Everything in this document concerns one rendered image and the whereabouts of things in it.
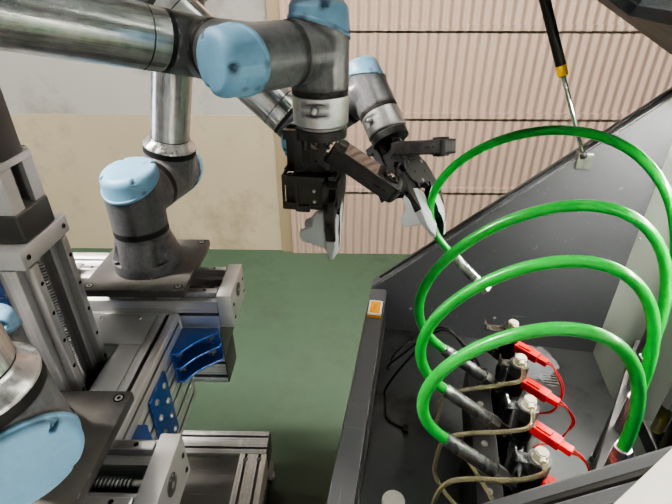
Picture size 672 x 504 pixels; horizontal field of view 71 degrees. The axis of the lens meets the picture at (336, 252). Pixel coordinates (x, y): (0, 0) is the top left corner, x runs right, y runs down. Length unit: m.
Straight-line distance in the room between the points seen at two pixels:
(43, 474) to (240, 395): 1.67
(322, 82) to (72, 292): 0.62
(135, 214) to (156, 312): 0.24
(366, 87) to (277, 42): 0.38
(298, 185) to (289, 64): 0.18
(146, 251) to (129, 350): 0.21
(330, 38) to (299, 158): 0.16
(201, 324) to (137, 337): 0.14
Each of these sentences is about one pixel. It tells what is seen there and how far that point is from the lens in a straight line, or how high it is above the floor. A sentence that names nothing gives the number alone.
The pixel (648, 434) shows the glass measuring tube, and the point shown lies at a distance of 0.98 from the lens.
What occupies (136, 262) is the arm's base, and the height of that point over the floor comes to 1.08.
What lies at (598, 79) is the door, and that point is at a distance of 3.04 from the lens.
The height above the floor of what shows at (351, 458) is 0.95.
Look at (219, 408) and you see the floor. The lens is 2.18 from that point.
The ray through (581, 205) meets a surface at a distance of 0.62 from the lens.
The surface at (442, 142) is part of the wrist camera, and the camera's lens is 0.82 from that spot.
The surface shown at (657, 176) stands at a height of 1.38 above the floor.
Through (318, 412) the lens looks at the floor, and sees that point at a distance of 2.11.
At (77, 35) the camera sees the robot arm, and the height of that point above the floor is 1.56.
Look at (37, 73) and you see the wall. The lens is 3.26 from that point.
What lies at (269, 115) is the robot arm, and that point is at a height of 1.40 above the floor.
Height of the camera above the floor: 1.61
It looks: 31 degrees down
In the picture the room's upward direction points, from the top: straight up
